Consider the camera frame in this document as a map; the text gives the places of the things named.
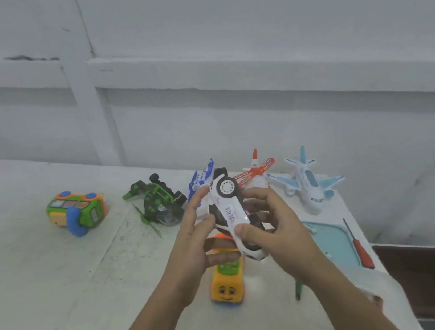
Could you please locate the person's right hand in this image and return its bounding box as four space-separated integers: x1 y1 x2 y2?
229 178 331 295

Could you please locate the person's left hand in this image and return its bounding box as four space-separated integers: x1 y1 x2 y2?
151 182 248 310

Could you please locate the white toy police car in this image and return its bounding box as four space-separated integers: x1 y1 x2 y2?
187 162 272 270

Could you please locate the person's right forearm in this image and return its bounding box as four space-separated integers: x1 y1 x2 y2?
296 251 403 330

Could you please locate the blue and white toy plane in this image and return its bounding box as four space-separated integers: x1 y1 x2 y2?
182 158 220 203

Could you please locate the green and black toy helicopter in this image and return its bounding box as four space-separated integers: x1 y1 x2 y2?
119 169 192 242

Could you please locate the yellow toy bus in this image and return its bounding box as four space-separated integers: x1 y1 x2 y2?
202 230 250 309

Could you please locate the red and white toy plane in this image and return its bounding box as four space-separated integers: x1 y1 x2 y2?
230 146 279 194

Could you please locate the light blue toy airplane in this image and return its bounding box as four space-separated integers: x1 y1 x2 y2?
263 139 350 221

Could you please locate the light blue tray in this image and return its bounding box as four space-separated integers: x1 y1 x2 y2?
301 214 362 276

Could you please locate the green and orange toy car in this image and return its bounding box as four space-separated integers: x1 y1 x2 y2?
44 185 111 242

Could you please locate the red-handled screwdriver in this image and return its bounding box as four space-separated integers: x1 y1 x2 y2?
342 214 376 273

